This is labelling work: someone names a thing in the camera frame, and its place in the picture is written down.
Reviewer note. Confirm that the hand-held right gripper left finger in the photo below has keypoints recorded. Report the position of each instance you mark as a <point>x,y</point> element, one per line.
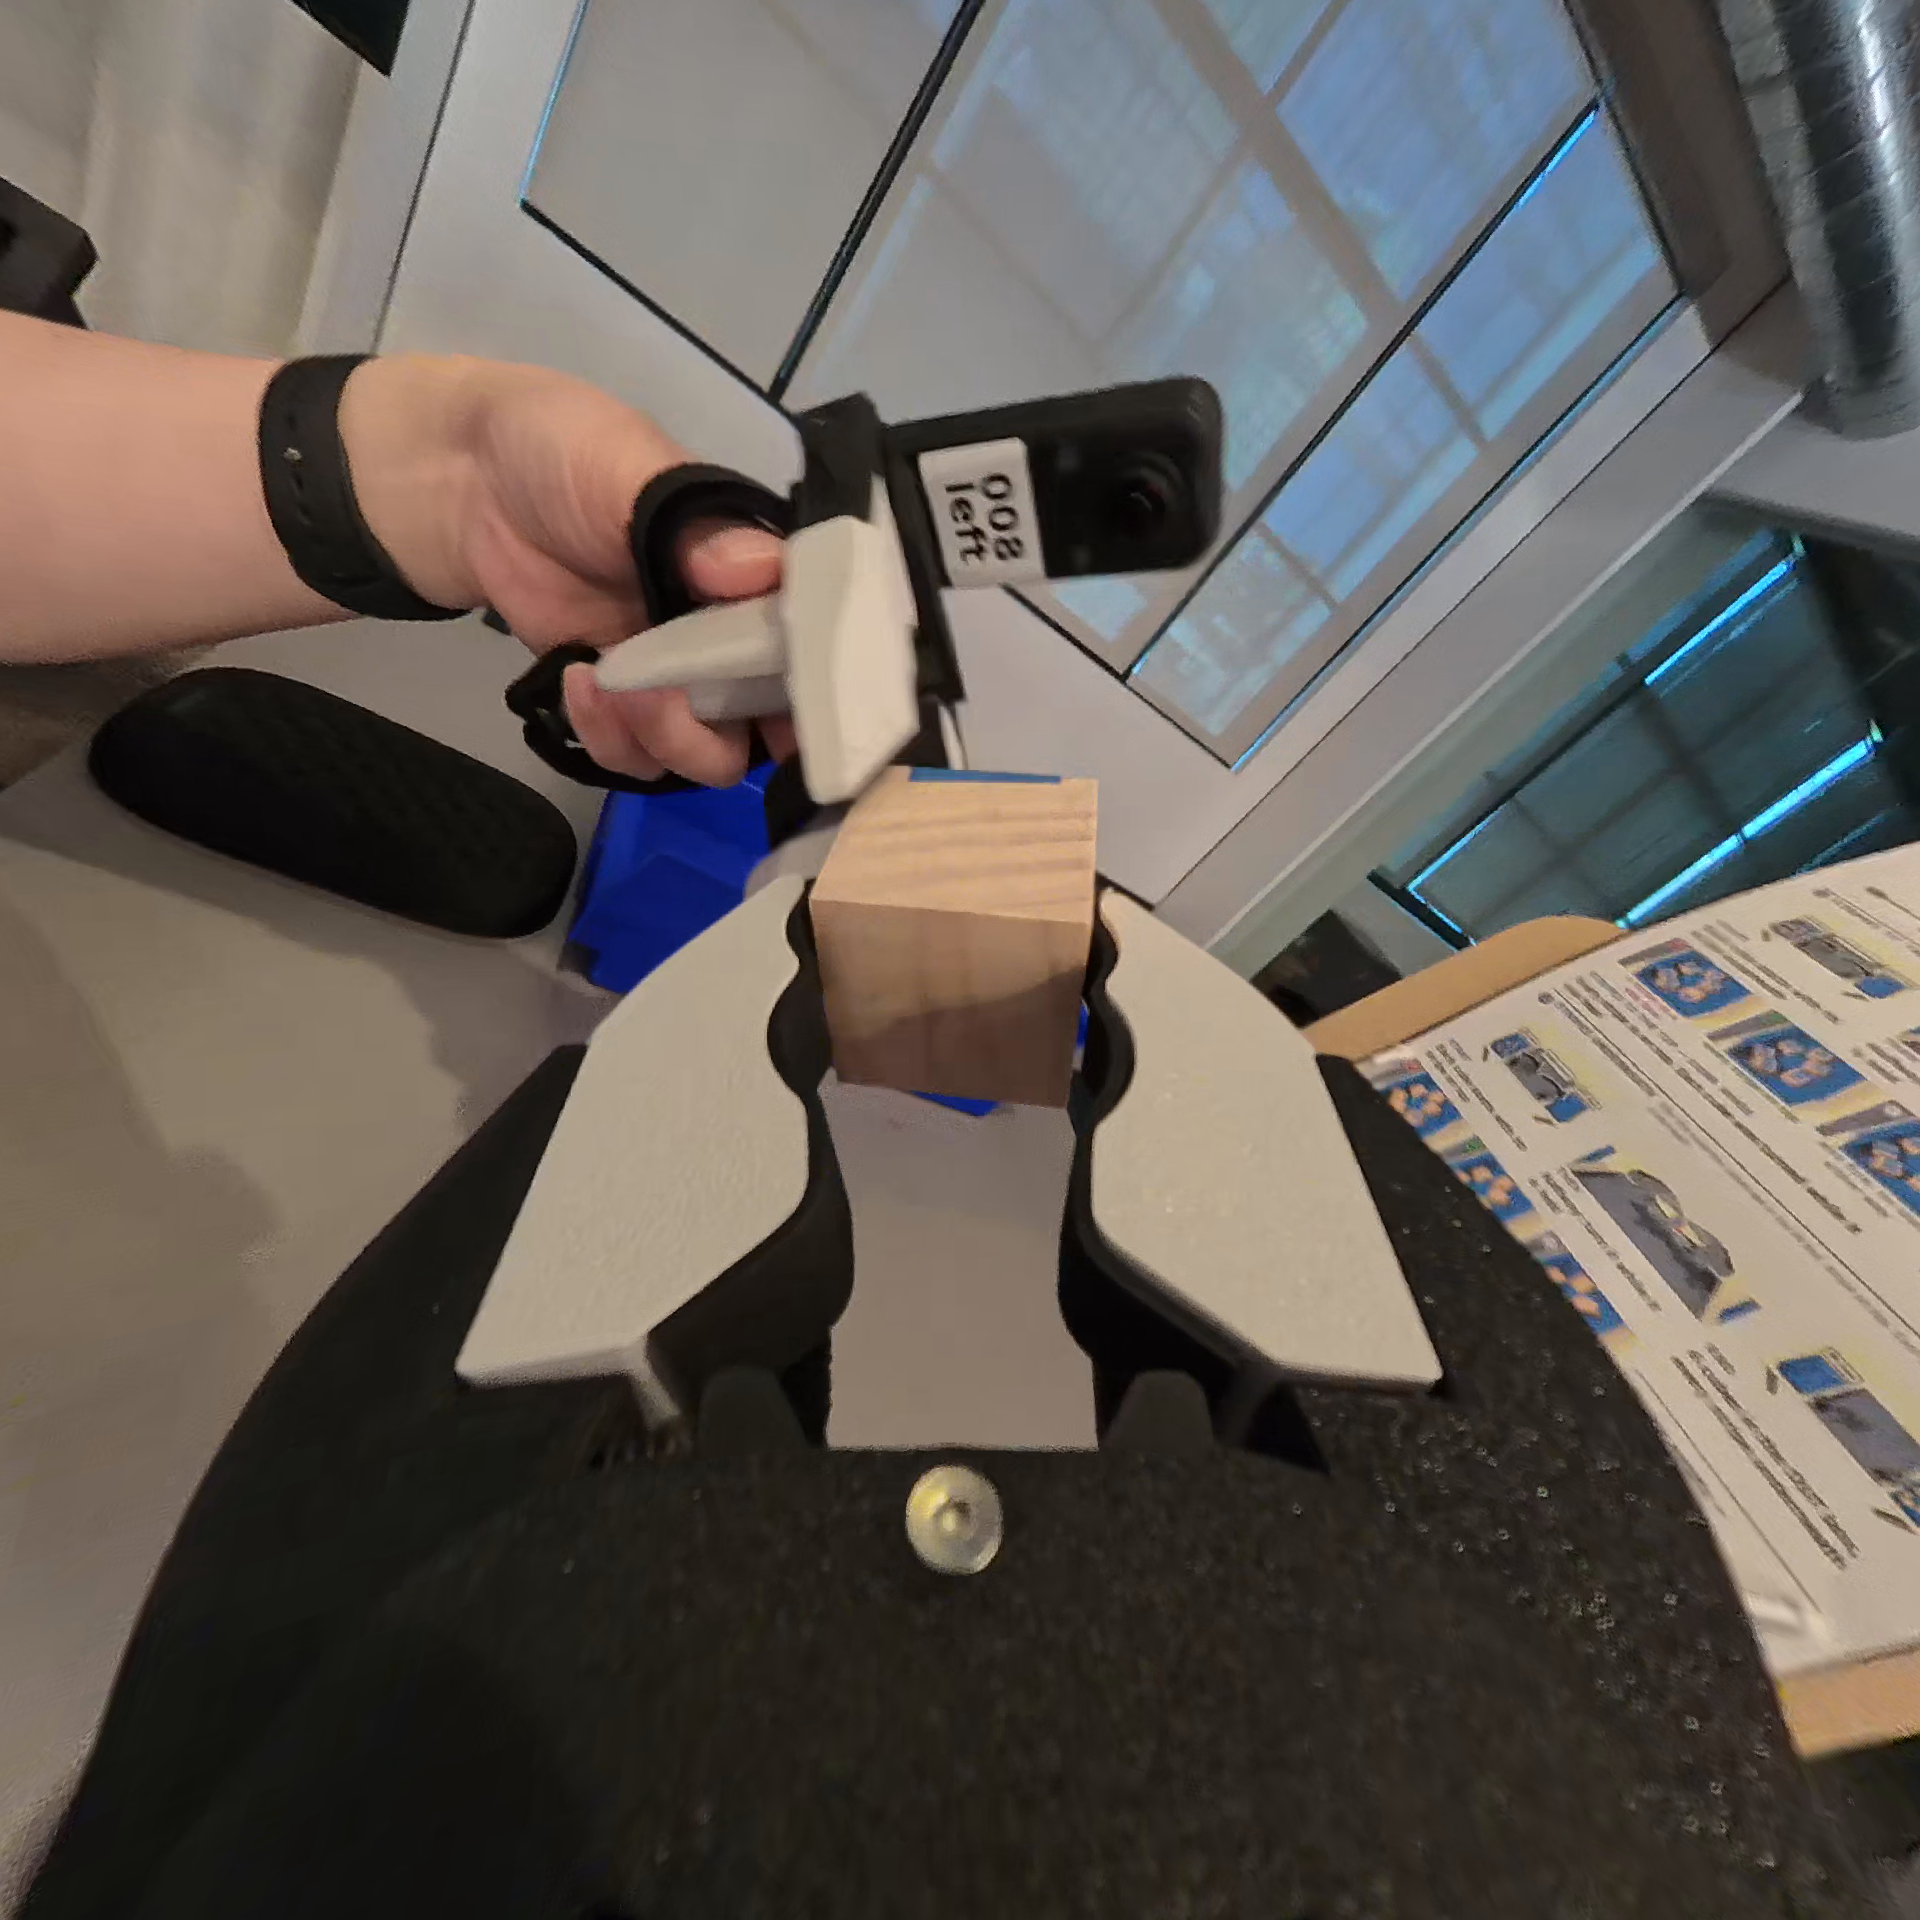
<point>662,1172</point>

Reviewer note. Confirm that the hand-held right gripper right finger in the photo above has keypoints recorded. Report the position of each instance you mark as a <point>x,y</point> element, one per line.
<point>1245,1185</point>

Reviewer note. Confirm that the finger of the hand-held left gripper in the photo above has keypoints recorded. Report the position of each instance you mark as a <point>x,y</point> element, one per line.
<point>848,662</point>
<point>796,825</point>

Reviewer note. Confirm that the blue plastic bin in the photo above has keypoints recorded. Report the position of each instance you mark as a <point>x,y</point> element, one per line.
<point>662,886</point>

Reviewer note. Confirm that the wooden cube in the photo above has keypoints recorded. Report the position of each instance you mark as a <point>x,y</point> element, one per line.
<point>960,944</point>

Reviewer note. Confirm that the person's left forearm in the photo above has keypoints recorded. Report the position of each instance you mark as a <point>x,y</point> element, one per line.
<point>120,480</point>

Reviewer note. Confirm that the person's left hand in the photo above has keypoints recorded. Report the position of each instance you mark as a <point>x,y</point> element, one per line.
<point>510,480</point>

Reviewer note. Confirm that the glass window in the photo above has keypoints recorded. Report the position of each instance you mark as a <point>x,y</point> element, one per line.
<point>1201,300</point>

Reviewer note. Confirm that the black textured oval pad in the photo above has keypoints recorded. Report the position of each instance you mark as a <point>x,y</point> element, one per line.
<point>329,802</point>

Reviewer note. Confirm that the illustrated instruction sheet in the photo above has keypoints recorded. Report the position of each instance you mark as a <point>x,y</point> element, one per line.
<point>1725,1200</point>

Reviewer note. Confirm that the black wristband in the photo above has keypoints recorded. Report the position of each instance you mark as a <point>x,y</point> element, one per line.
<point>317,480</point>

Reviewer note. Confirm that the black panel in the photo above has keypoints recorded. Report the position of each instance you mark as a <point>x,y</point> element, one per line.
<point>352,24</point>

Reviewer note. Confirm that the black foam block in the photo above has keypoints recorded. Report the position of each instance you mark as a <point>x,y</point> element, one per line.
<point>38,254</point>

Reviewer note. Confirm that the silver ribbed duct pipe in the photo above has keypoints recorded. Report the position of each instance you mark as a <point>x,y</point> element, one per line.
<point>1846,196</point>

